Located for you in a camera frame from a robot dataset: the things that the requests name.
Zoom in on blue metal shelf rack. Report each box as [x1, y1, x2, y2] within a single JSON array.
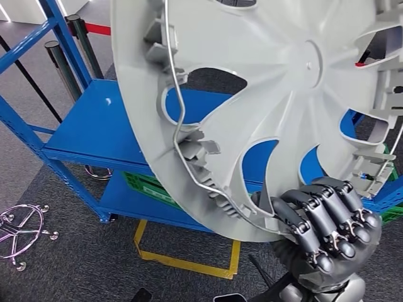
[[0, 0, 403, 234]]

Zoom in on grey plastic wheel hubcap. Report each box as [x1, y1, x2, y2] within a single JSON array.
[[109, 0, 403, 243]]

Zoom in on chrome chair base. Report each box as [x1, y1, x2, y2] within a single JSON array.
[[0, 204, 60, 272]]

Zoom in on thin black pole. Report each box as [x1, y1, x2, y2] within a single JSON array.
[[0, 35, 63, 125]]

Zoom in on black robot body part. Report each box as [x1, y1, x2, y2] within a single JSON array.
[[131, 288, 152, 302]]

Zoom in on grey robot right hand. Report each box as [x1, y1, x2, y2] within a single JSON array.
[[270, 176, 382, 288]]

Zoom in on dark steel stanchion post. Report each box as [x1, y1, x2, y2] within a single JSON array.
[[65, 14, 105, 80], [44, 40, 113, 181]]

